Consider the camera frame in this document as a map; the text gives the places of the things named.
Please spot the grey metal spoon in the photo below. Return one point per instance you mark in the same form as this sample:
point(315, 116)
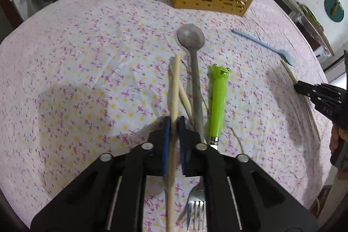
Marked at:
point(190, 36)

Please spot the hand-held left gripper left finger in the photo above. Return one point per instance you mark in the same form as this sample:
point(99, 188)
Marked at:
point(165, 145)

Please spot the green vegetables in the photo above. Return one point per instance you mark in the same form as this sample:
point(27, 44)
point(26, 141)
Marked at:
point(310, 13)

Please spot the person's right hand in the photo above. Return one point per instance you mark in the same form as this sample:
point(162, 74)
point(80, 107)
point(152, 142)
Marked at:
point(335, 138)

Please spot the wooden cutting board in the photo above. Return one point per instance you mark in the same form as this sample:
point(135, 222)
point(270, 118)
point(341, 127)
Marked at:
point(318, 33)

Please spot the round green hanging board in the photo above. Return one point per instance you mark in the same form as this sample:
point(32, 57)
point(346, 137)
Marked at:
point(333, 10)

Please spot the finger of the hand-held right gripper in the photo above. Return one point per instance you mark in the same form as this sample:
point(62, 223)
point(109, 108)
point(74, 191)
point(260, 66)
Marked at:
point(326, 99)
point(320, 89)

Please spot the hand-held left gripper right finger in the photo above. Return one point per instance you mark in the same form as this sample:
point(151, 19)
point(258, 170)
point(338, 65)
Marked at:
point(182, 145)

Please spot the slim wooden chopstick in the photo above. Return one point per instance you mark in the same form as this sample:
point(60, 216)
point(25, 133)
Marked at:
point(175, 90)
point(186, 103)
point(288, 71)

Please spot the light blue plastic fork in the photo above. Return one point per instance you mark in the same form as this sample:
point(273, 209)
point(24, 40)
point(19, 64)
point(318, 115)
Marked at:
point(258, 43)

